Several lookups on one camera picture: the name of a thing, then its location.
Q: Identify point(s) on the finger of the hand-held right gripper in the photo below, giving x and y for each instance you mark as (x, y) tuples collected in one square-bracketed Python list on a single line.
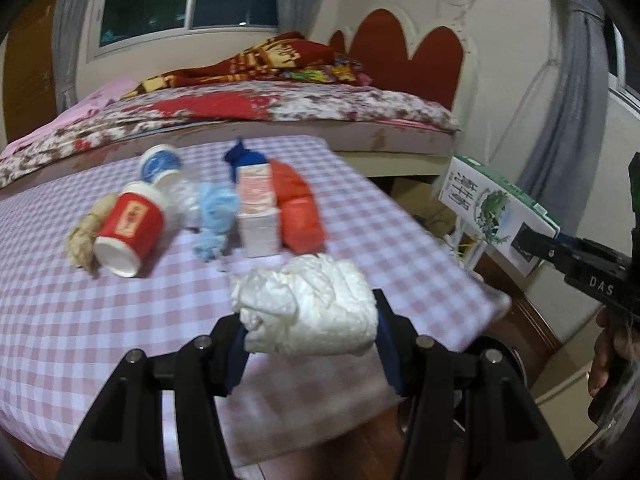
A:
[(535, 247)]

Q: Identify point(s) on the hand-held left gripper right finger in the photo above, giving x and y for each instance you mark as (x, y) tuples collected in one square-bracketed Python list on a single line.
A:
[(387, 350)]

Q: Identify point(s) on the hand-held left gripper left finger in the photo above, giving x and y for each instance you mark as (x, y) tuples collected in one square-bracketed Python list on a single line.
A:
[(235, 360)]

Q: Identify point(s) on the white tissue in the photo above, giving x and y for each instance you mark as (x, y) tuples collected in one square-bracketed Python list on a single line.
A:
[(310, 305)]

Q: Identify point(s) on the pink and white carton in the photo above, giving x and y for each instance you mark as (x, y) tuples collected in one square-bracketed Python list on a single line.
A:
[(257, 225)]

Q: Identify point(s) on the light blue face mask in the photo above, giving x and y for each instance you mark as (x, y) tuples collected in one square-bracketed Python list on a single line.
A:
[(215, 215)]

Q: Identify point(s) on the clear plastic wrap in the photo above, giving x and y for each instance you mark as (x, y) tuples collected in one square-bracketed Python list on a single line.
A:
[(185, 200)]

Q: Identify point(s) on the red paper cup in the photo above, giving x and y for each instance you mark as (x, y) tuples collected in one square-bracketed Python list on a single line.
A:
[(130, 220)]

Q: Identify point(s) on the beige paper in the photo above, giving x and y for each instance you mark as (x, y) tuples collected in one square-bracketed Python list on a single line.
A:
[(82, 240)]

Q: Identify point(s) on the dark blue bag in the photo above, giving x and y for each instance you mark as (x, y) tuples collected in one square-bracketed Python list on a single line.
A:
[(245, 157)]

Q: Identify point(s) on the person's right hand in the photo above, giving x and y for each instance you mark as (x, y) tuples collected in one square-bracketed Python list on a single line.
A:
[(599, 355)]

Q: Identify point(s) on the green and white box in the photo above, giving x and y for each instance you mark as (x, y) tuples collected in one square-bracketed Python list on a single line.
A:
[(480, 205)]

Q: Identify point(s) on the pink checked tablecloth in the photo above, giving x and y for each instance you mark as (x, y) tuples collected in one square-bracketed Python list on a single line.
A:
[(75, 320)]

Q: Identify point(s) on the grey curtain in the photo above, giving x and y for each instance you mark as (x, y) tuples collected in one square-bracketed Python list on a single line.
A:
[(575, 85), (67, 35)]

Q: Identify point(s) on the red heart-shaped headboard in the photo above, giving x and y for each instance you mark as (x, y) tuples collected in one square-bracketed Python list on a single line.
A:
[(400, 55)]

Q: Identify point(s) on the bed with floral bedding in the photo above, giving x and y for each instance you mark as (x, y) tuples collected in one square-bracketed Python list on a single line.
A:
[(325, 102)]

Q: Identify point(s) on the pink bed sheet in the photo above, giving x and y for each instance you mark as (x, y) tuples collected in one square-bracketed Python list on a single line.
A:
[(95, 97)]

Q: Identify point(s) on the red patterned blanket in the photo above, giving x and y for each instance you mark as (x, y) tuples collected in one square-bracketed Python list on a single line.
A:
[(280, 55)]

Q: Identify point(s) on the wooden door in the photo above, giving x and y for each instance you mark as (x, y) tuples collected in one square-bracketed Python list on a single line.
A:
[(30, 70)]

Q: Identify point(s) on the cream bed frame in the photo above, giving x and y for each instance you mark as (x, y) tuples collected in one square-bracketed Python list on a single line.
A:
[(400, 162)]

